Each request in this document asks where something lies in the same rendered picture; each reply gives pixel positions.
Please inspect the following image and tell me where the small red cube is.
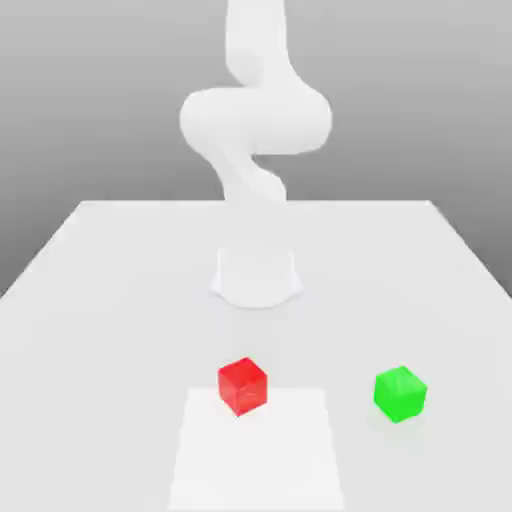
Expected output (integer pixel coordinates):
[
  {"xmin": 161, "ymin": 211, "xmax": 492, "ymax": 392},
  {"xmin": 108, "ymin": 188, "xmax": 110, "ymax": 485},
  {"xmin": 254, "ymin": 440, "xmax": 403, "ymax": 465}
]
[{"xmin": 217, "ymin": 356, "xmax": 269, "ymax": 418}]

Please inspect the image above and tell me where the small green cube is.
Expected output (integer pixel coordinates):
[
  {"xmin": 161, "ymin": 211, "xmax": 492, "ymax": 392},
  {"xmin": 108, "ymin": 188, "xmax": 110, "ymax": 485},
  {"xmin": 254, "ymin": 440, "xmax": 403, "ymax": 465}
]
[{"xmin": 373, "ymin": 364, "xmax": 429, "ymax": 424}]

